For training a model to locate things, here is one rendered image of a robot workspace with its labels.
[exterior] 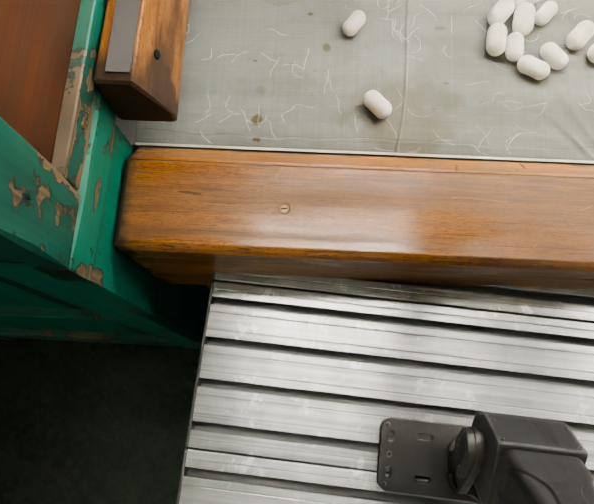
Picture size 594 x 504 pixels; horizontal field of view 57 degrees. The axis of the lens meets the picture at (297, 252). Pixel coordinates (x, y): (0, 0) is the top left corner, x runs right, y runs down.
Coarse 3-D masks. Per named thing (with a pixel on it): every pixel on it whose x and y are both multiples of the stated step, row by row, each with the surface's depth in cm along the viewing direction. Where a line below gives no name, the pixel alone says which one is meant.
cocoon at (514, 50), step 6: (510, 36) 59; (516, 36) 58; (522, 36) 59; (510, 42) 59; (516, 42) 58; (522, 42) 58; (510, 48) 58; (516, 48) 58; (522, 48) 58; (510, 54) 58; (516, 54) 58; (522, 54) 58; (510, 60) 59; (516, 60) 59
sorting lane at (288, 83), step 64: (192, 0) 63; (256, 0) 62; (320, 0) 62; (384, 0) 62; (448, 0) 62; (576, 0) 62; (192, 64) 60; (256, 64) 60; (320, 64) 60; (384, 64) 60; (448, 64) 60; (512, 64) 60; (576, 64) 60; (192, 128) 58; (256, 128) 58; (320, 128) 58; (384, 128) 58; (448, 128) 58; (512, 128) 58; (576, 128) 58
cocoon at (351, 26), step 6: (354, 12) 60; (360, 12) 60; (348, 18) 60; (354, 18) 60; (360, 18) 60; (348, 24) 59; (354, 24) 59; (360, 24) 60; (348, 30) 60; (354, 30) 60
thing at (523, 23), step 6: (522, 6) 59; (528, 6) 59; (516, 12) 60; (522, 12) 59; (528, 12) 59; (534, 12) 59; (516, 18) 59; (522, 18) 59; (528, 18) 59; (534, 18) 59; (516, 24) 59; (522, 24) 59; (528, 24) 59; (516, 30) 59; (522, 30) 59; (528, 30) 59
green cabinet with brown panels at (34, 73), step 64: (0, 0) 35; (64, 0) 44; (0, 64) 36; (64, 64) 44; (0, 128) 34; (64, 128) 44; (0, 192) 34; (64, 192) 43; (0, 256) 43; (64, 256) 43
